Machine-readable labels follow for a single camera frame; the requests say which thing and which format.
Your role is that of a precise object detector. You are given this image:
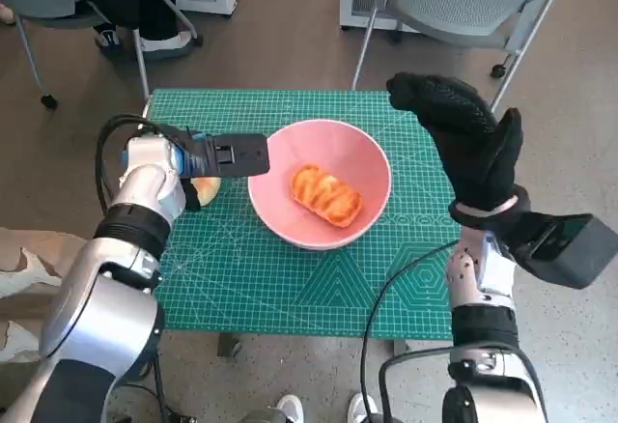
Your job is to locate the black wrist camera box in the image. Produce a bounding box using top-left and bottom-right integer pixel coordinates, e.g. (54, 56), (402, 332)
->
(501, 212), (618, 290)
(185, 131), (270, 179)

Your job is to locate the pink bowl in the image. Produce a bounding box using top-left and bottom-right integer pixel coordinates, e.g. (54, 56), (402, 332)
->
(247, 121), (392, 250)

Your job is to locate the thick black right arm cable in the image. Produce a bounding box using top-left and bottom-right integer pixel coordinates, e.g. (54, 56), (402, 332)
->
(379, 345), (549, 423)

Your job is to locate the round toy bread bun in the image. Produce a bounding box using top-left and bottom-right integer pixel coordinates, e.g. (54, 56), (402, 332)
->
(191, 176), (222, 207)

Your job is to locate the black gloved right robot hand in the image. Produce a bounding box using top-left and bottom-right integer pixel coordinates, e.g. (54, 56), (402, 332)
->
(385, 71), (525, 211)

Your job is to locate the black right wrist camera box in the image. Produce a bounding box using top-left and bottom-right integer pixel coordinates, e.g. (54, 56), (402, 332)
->
(501, 212), (618, 290)

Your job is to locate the white shoe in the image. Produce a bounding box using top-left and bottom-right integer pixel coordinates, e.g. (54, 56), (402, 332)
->
(347, 392), (376, 423)
(275, 393), (304, 423)

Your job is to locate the green cutting mat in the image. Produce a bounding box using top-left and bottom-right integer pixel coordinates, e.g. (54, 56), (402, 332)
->
(144, 87), (463, 338)

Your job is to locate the oblong braided toy bread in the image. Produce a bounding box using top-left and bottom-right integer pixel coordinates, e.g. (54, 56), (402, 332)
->
(289, 164), (363, 229)

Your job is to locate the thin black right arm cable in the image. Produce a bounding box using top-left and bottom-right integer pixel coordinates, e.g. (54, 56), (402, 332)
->
(359, 239), (459, 423)

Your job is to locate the black left wrist cable loop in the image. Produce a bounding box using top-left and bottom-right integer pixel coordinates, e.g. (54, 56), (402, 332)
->
(95, 113), (194, 216)

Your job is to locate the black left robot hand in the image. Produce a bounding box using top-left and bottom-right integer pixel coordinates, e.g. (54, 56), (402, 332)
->
(182, 179), (202, 212)

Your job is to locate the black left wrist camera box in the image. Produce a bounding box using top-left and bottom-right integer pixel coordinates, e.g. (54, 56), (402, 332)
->
(185, 131), (270, 179)

